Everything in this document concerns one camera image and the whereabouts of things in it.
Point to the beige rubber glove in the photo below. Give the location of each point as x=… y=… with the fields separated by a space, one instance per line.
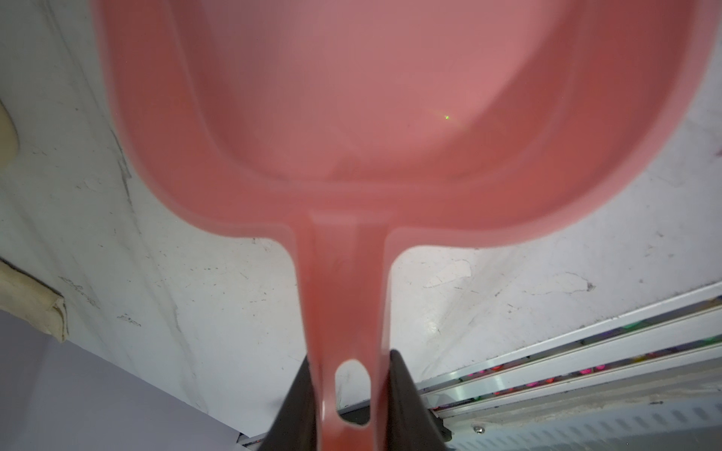
x=31 y=301

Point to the pink plastic dustpan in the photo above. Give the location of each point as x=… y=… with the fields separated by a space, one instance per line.
x=351 y=131

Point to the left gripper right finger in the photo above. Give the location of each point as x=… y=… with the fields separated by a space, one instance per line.
x=409 y=424

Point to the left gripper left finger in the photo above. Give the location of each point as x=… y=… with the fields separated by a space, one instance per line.
x=294 y=428

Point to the aluminium front rail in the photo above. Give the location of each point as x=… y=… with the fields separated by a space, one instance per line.
x=646 y=380

